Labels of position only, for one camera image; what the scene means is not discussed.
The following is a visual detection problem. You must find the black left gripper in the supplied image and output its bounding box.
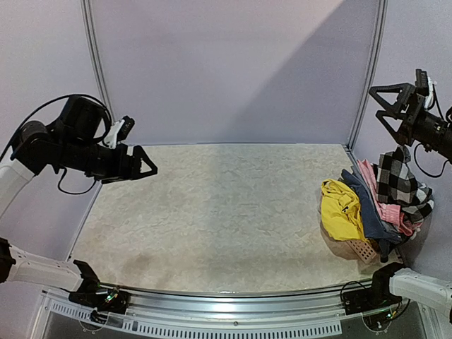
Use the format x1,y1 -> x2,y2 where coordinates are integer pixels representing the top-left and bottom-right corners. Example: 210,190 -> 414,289
58,133 -> 159,184

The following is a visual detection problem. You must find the black white checkered shirt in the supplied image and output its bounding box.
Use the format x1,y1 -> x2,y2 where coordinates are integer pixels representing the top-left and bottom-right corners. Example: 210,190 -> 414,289
376,145 -> 434,224

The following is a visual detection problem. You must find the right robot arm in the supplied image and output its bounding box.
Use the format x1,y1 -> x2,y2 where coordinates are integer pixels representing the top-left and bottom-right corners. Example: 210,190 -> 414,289
365,79 -> 451,318

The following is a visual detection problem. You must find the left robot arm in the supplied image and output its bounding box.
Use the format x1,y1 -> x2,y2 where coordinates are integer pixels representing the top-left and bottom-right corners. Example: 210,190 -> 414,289
1,94 -> 158,314

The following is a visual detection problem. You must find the pink laundry basket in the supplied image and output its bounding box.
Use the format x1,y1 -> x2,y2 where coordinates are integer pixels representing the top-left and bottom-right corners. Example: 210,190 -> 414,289
346,239 -> 377,264

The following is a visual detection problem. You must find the pink garment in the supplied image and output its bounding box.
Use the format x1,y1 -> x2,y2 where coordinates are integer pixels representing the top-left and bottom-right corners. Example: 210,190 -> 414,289
357,160 -> 422,237

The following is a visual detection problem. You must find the yellow garment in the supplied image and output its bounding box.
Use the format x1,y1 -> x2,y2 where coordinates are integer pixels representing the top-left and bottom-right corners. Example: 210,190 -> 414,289
321,179 -> 369,242

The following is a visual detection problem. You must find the navy blue garment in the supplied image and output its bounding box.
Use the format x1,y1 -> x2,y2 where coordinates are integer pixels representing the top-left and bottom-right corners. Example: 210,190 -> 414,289
341,169 -> 404,263

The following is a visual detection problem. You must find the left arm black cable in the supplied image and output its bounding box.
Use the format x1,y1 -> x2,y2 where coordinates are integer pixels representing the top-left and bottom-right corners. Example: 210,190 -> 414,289
0,93 -> 114,195

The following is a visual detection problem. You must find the right corner wall post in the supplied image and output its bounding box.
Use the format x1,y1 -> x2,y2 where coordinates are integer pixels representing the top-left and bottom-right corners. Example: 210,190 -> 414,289
345,0 -> 388,153

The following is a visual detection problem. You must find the corner wall post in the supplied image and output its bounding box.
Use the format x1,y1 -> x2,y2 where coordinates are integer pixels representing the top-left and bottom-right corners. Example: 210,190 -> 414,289
345,0 -> 388,153
81,0 -> 114,124

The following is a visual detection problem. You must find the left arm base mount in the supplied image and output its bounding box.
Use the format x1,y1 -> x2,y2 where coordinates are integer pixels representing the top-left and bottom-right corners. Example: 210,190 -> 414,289
69,287 -> 131,314

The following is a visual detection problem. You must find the left corner wall post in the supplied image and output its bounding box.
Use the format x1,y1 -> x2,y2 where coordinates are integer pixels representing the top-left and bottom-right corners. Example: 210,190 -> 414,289
81,0 -> 114,124

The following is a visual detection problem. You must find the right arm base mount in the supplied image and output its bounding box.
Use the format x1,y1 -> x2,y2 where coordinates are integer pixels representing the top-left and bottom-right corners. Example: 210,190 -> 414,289
340,287 -> 403,315

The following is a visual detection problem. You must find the aluminium front rail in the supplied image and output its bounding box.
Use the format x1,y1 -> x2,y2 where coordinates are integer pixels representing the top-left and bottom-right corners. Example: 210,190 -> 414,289
32,286 -> 436,338

